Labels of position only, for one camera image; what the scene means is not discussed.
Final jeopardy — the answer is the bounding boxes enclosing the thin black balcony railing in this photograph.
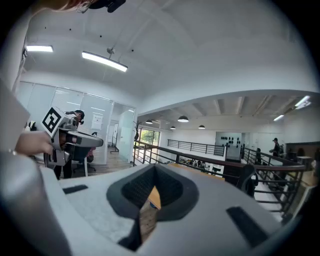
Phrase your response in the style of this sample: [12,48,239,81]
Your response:
[167,139,226,158]

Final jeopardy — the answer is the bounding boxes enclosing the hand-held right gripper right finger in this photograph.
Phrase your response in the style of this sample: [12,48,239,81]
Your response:
[139,164,282,256]

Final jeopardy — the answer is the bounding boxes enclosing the black head-mounted camera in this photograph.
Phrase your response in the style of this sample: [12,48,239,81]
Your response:
[88,0,127,14]

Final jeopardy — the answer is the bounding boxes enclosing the black mesh office chair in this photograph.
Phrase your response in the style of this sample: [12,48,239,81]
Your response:
[236,163,260,199]

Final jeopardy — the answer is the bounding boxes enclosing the person's left hand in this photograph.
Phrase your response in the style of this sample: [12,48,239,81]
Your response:
[14,131,55,158]

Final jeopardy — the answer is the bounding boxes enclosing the black coat rack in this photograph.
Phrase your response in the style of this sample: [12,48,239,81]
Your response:
[133,119,143,142]

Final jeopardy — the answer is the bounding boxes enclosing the dark office chair white legs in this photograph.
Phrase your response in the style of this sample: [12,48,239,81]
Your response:
[72,132,97,177]

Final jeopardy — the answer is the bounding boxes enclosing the large window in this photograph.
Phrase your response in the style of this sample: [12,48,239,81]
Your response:
[138,128,161,147]

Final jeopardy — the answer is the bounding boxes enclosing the dark metal railing wooden handrail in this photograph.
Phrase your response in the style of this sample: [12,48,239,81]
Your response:
[132,139,308,221]

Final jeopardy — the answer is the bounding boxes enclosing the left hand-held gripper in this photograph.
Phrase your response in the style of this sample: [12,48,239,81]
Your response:
[41,106,105,170]

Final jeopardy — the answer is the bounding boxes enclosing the wall panel with black items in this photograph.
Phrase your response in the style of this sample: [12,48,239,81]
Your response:
[215,131,243,161]

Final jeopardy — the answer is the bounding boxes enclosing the person in white shirt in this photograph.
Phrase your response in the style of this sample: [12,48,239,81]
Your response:
[0,4,32,154]

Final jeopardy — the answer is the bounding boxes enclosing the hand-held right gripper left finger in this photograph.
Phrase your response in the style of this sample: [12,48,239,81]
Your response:
[40,163,156,256]

